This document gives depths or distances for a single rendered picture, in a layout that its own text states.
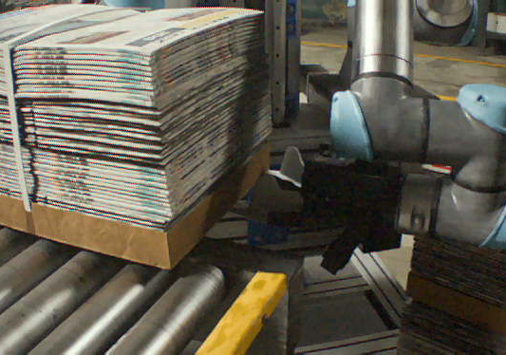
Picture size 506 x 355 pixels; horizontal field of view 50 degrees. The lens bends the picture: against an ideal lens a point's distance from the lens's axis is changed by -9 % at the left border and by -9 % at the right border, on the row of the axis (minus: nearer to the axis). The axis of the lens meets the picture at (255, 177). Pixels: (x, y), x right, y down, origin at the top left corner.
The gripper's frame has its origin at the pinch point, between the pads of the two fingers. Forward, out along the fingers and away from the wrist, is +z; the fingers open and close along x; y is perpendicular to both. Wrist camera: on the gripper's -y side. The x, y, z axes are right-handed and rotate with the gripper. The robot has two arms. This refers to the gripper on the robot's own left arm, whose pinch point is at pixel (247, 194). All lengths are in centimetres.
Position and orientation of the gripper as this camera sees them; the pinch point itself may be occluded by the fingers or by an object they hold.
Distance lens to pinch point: 77.5
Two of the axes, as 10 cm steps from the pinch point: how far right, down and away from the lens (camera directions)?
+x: -3.6, 3.6, -8.6
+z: -9.3, -1.4, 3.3
